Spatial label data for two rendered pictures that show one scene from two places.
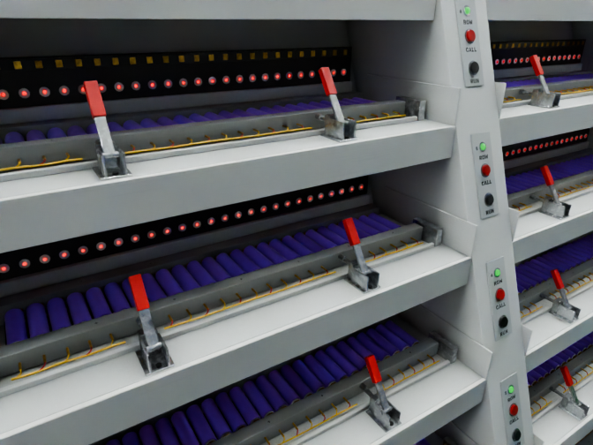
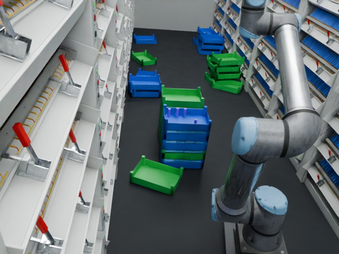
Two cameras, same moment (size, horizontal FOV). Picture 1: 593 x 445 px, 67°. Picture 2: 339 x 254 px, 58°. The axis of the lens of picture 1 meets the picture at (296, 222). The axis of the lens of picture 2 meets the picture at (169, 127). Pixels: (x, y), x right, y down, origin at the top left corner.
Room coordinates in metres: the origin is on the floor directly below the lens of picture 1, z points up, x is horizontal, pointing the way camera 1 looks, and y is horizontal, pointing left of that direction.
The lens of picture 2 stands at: (-0.23, 1.01, 1.41)
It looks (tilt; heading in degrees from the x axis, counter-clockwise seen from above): 33 degrees down; 292
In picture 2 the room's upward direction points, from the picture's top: 6 degrees clockwise
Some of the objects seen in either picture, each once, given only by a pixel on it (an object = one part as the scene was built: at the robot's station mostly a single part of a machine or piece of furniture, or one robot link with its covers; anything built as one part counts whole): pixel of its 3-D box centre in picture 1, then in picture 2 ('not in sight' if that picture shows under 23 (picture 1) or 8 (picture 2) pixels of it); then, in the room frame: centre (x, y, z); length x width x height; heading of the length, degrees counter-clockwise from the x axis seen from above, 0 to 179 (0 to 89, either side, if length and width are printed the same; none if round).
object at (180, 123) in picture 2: not in sight; (186, 117); (0.35, -0.66, 0.36); 0.30 x 0.20 x 0.08; 29
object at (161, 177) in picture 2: not in sight; (157, 174); (0.40, -0.38, 0.04); 0.30 x 0.20 x 0.08; 5
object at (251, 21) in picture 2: not in sight; (253, 21); (0.00, -0.32, 1.11); 0.12 x 0.09 x 0.12; 19
